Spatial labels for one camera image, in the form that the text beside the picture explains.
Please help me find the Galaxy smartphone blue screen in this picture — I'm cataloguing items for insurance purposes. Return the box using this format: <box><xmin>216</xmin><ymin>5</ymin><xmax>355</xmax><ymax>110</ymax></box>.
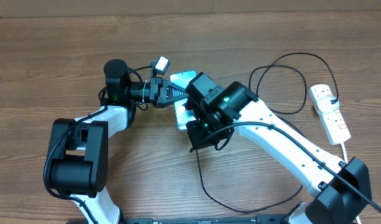
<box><xmin>170</xmin><ymin>70</ymin><xmax>196</xmax><ymax>131</ymax></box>

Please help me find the black USB charging cable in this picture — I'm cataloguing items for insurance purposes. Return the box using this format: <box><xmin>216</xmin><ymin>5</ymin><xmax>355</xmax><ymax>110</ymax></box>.
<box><xmin>193</xmin><ymin>52</ymin><xmax>340</xmax><ymax>214</ymax></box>

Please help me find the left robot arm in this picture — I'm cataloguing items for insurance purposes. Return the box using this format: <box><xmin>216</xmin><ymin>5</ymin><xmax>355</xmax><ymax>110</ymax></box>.
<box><xmin>43</xmin><ymin>57</ymin><xmax>185</xmax><ymax>224</ymax></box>

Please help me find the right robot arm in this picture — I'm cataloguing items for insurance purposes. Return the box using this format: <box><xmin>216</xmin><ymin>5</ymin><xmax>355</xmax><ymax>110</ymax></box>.
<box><xmin>185</xmin><ymin>72</ymin><xmax>381</xmax><ymax>224</ymax></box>

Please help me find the white charger plug adapter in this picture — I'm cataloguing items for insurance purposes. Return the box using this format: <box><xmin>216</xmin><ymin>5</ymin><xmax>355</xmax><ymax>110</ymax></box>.
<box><xmin>316</xmin><ymin>96</ymin><xmax>340</xmax><ymax>114</ymax></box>

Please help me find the white power strip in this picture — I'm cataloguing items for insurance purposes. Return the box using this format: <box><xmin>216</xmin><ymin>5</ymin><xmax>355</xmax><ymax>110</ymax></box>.
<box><xmin>308</xmin><ymin>84</ymin><xmax>351</xmax><ymax>145</ymax></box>

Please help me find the white power strip cord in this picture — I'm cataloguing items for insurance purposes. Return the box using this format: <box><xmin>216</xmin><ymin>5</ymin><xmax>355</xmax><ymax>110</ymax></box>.
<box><xmin>341</xmin><ymin>142</ymin><xmax>362</xmax><ymax>224</ymax></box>

